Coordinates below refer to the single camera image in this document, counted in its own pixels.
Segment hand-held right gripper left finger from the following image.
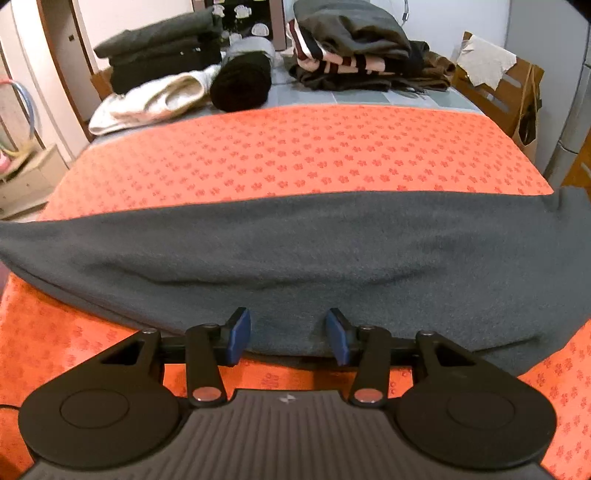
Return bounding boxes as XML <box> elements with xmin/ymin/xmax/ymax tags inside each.
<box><xmin>99</xmin><ymin>307</ymin><xmax>253</xmax><ymax>409</ymax></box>

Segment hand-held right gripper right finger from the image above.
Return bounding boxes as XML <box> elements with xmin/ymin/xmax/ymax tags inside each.
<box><xmin>324</xmin><ymin>307</ymin><xmax>481</xmax><ymax>409</ymax></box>

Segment dark grey fleece pants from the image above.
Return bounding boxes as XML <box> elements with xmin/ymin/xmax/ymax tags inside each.
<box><xmin>0</xmin><ymin>186</ymin><xmax>591</xmax><ymax>377</ymax></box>

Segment orange patterned mat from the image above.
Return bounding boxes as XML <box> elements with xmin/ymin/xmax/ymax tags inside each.
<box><xmin>0</xmin><ymin>104</ymin><xmax>591</xmax><ymax>480</ymax></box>

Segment white puffer jacket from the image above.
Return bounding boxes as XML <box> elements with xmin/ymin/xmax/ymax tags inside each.
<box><xmin>88</xmin><ymin>65</ymin><xmax>223</xmax><ymax>137</ymax></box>

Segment black knit garment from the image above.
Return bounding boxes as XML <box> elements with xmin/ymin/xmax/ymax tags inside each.
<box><xmin>210</xmin><ymin>51</ymin><xmax>273</xmax><ymax>113</ymax></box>

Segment brown and black garment pile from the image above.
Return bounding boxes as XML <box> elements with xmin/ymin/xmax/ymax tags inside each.
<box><xmin>288</xmin><ymin>41</ymin><xmax>458</xmax><ymax>96</ymax></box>

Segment folded black garment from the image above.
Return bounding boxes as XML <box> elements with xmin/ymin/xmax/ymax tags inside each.
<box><xmin>108</xmin><ymin>39</ymin><xmax>225</xmax><ymax>96</ymax></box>

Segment cardboard box with paper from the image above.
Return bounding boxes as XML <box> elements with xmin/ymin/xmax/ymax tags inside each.
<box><xmin>450</xmin><ymin>31</ymin><xmax>546</xmax><ymax>139</ymax></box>

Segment brown wooden chair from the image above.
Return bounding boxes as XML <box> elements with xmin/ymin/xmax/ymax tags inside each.
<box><xmin>90</xmin><ymin>67</ymin><xmax>114</xmax><ymax>100</ymax></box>

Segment light grey cloth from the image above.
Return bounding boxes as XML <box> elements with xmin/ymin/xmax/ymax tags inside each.
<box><xmin>222</xmin><ymin>36</ymin><xmax>278</xmax><ymax>70</ymax></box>

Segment striped garment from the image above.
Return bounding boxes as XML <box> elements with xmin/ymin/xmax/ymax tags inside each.
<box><xmin>284</xmin><ymin>18</ymin><xmax>394</xmax><ymax>75</ymax></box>

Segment folded dark grey garment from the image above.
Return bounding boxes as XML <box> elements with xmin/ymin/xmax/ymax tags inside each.
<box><xmin>93</xmin><ymin>9</ymin><xmax>225</xmax><ymax>60</ymax></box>
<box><xmin>293</xmin><ymin>0</ymin><xmax>413</xmax><ymax>59</ymax></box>

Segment torn white paper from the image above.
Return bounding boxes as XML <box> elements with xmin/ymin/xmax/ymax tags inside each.
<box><xmin>457</xmin><ymin>34</ymin><xmax>518</xmax><ymax>91</ymax></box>

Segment colourful hula hoop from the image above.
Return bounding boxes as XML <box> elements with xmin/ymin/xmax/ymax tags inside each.
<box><xmin>0</xmin><ymin>76</ymin><xmax>45</xmax><ymax>160</ymax></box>

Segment pink water dispenser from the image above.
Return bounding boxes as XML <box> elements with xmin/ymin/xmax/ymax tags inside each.
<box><xmin>203</xmin><ymin>0</ymin><xmax>290</xmax><ymax>51</ymax></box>

